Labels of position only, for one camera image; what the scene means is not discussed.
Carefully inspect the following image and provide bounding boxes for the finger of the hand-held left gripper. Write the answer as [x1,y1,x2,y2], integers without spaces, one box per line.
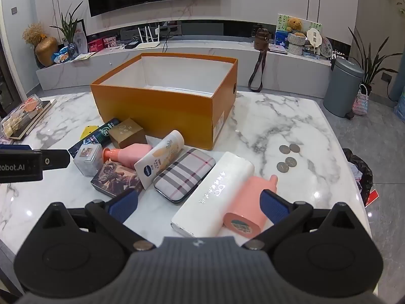
[41,150,72,171]

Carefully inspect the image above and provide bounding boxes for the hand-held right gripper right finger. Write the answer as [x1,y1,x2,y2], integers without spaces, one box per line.
[241,189,359,251]

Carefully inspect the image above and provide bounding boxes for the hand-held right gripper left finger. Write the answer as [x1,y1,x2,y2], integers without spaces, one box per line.
[41,188,157,252]

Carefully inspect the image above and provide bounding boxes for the pink pump bottle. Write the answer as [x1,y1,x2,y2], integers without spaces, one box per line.
[103,143,153,169]
[223,174,279,239]

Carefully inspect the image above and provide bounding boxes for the dark shampoo bottle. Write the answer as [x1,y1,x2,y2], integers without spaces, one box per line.
[68,118,119,159]

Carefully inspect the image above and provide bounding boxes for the white lotion tube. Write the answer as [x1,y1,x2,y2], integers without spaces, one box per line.
[134,130,185,191]

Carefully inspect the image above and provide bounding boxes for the white glasses case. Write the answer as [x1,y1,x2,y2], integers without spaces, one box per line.
[171,151,255,238]

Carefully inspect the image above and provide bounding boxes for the gold gift box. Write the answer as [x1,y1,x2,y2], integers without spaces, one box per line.
[108,118,148,146]

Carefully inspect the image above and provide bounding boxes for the orange cardboard box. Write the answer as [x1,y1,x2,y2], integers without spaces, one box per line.
[90,53,238,151]

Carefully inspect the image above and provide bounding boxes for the dark illustrated card box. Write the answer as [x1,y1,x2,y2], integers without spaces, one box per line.
[91,160,144,197]

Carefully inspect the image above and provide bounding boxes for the clear plastic cube box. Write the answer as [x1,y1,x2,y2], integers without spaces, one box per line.
[73,143,104,177]

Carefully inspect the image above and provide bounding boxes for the dark flat tray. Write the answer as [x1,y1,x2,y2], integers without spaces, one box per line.
[6,99,57,140]

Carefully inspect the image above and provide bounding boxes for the yellow tape measure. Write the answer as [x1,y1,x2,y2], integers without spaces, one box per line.
[80,125,100,140]

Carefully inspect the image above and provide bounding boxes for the plaid zip case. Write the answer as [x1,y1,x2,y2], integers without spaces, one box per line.
[153,148,216,204]

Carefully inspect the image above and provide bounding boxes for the black trash bag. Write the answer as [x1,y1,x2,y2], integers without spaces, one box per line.
[342,148,373,206]

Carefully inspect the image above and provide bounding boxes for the blue snack packet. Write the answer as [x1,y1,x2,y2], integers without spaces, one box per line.
[52,46,76,64]

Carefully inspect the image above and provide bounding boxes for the gold vase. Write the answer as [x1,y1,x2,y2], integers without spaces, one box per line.
[35,37,58,68]

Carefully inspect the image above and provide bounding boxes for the dried yellow flowers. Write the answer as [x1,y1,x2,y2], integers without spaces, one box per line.
[22,22,47,46]

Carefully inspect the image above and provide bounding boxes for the woven plastic basket bag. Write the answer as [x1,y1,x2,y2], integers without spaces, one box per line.
[352,84,370,116]

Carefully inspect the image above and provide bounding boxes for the green potted plant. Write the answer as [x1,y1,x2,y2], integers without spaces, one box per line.
[49,2,83,45]

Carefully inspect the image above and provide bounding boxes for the grey pedal trash can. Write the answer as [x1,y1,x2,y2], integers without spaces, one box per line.
[323,58,365,120]

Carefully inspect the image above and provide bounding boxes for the white wifi router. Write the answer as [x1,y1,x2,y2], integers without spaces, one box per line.
[125,25,160,49]

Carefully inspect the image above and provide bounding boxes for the blue water jug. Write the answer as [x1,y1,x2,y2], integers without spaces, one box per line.
[394,90,405,124]

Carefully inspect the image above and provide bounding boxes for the white knitted basket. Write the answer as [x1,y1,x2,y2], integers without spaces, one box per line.
[287,33,307,54]

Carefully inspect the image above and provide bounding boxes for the long-leaf potted plant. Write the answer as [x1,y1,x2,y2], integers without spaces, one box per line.
[348,27,399,86]

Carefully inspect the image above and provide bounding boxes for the white round fan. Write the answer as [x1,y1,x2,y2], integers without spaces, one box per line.
[306,28,323,54]

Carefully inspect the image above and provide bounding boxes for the white tv cabinet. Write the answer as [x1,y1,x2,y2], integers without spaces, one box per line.
[35,40,340,92]

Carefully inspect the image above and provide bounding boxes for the green floral picture board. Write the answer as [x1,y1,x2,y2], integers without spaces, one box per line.
[275,13,322,49]

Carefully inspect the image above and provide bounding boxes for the brown teddy bear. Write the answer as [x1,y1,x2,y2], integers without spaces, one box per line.
[286,17,307,37]

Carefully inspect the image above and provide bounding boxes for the black picture frame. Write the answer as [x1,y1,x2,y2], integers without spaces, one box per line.
[71,19,88,54]

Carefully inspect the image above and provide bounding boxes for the black cable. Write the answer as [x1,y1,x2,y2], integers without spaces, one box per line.
[163,27,178,53]

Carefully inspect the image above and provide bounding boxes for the brown pouch with strap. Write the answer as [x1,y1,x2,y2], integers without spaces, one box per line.
[248,28,270,93]

